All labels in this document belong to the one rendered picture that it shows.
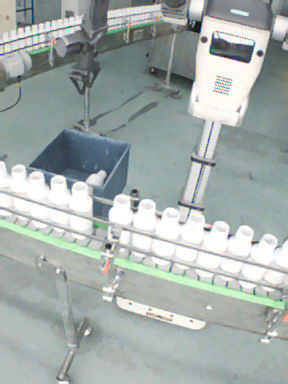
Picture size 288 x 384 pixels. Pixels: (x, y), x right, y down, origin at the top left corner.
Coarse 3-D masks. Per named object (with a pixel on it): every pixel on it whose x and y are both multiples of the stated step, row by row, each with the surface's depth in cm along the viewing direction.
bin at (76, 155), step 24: (48, 144) 128; (72, 144) 143; (96, 144) 139; (120, 144) 136; (48, 168) 134; (72, 168) 152; (96, 168) 148; (120, 168) 129; (96, 192) 114; (120, 192) 141
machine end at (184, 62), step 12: (156, 0) 389; (168, 36) 409; (180, 36) 400; (192, 36) 392; (156, 48) 429; (168, 48) 419; (180, 48) 410; (192, 48) 401; (156, 60) 440; (168, 60) 430; (180, 60) 420; (192, 60) 410; (156, 72) 461; (180, 72) 430; (192, 72) 420
